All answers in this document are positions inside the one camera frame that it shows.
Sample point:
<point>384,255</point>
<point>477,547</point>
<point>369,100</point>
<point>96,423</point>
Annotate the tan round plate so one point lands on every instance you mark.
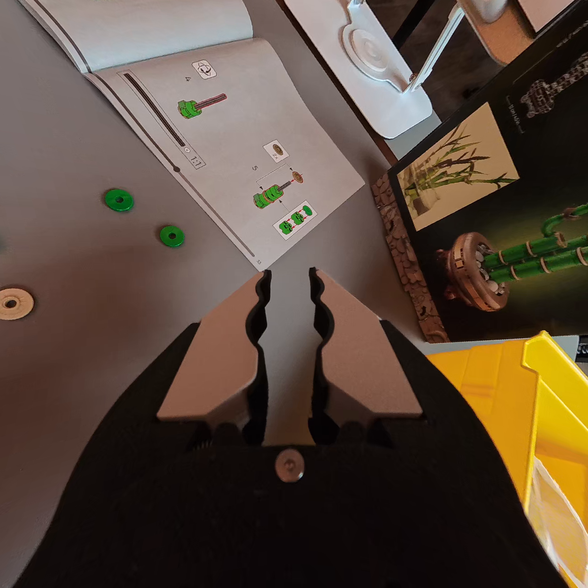
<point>23,307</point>

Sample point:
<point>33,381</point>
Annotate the clear plastic bag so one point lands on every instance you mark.
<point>560,519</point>

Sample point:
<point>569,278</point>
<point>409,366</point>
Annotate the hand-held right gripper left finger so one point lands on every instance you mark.
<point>216,367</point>

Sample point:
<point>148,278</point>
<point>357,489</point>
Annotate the white lamp base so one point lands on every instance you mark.
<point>399,115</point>

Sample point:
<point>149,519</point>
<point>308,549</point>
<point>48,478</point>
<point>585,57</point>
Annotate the black building set box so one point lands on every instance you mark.
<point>528,138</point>

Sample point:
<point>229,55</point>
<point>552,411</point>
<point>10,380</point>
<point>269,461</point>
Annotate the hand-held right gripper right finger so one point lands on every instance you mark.
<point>363,363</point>

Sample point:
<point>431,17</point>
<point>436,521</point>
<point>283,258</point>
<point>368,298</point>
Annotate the green round plate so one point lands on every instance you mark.
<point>127,206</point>
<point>179,241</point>

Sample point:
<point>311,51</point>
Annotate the yellow plastic bin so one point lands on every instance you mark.
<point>496,390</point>

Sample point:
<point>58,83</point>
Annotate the open instruction booklet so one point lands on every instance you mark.
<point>229,115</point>

